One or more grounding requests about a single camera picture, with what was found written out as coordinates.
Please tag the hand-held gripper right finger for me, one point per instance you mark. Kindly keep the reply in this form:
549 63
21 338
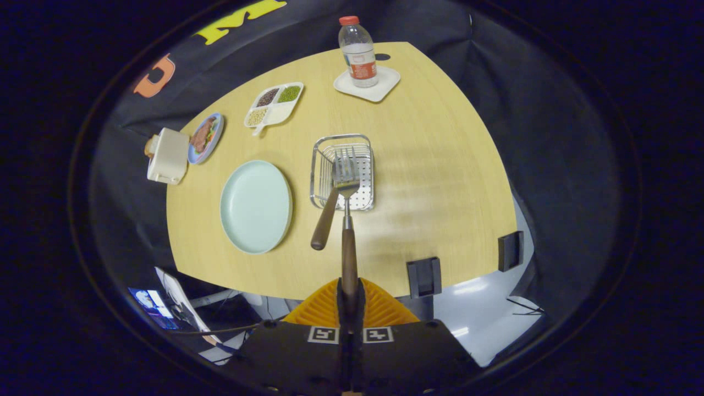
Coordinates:
412 357

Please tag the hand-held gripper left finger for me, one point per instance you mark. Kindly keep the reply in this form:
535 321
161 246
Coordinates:
291 357

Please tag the black table clamp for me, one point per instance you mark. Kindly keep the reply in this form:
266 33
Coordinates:
510 251
423 278

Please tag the white panel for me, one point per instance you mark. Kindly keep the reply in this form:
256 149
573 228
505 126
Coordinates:
179 294

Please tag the lit computer screen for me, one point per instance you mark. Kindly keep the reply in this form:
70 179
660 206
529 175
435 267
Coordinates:
151 305

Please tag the light green plate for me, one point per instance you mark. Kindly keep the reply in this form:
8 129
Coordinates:
256 206

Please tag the blue plate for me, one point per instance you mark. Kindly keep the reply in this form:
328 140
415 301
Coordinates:
217 137

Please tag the cream toaster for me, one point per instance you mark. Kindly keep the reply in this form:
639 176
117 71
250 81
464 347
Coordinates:
169 157

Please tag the steak with vegetables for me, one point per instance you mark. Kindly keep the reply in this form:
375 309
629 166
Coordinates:
202 135

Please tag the white divided tray with beans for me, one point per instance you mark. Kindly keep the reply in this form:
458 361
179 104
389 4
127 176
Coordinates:
280 113

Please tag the brown bread slice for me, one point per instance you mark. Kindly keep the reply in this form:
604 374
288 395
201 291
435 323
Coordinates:
150 147

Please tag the black backdrop cloth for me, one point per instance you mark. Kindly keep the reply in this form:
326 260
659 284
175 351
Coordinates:
550 137

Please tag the white square coaster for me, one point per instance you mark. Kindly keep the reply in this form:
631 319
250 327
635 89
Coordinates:
385 82

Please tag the clear red-capped water bottle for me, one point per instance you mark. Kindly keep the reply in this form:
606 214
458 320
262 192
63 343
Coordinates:
358 55

